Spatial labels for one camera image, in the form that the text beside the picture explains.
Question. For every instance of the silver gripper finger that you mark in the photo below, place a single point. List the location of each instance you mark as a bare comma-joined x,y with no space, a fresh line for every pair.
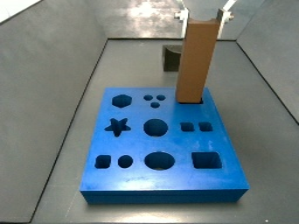
181,15
224,15

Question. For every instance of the blue shape sorting board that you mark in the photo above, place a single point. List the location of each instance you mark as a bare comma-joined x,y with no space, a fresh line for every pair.
159,151

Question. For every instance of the dark grey curved fixture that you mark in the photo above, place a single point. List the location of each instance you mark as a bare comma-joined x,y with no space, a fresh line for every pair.
171,57

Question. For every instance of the brown arch block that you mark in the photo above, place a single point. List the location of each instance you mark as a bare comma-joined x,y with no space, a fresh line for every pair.
195,61

